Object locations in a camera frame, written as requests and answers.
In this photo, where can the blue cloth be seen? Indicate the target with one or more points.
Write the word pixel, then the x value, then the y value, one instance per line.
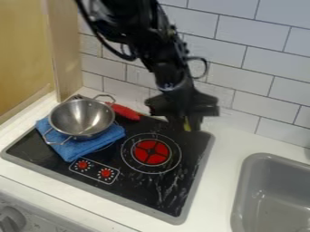
pixel 86 143

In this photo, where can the toy stove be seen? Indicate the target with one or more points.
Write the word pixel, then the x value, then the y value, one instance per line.
pixel 133 184

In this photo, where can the toy sink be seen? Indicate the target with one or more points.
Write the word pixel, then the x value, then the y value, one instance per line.
pixel 274 196

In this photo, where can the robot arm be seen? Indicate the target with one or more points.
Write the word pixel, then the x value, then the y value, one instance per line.
pixel 137 27

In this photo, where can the red tool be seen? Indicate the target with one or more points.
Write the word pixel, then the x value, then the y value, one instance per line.
pixel 125 111

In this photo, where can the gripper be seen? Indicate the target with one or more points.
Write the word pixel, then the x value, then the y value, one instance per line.
pixel 181 102

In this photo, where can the wooden board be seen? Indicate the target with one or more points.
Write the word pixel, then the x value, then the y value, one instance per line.
pixel 28 51

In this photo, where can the silver pot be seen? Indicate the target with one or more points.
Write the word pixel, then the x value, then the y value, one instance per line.
pixel 80 116

